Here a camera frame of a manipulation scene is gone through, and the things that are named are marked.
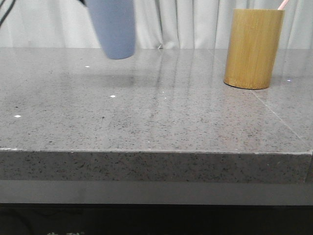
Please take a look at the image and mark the blue plastic cup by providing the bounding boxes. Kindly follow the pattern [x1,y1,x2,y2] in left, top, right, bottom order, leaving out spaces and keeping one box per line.
[84,0,136,60]

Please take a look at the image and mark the pink chopstick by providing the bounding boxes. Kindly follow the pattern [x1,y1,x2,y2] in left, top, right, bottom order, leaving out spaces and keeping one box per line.
[277,0,289,10]

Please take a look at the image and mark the white curtain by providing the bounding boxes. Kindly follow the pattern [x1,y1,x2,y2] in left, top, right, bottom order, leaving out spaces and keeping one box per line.
[0,0,313,49]

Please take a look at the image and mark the bamboo cylinder holder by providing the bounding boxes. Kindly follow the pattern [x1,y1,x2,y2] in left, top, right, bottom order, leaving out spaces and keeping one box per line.
[224,9,285,90]

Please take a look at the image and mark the black cable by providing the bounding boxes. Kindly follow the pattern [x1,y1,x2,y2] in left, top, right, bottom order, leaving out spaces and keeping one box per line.
[0,0,18,26]

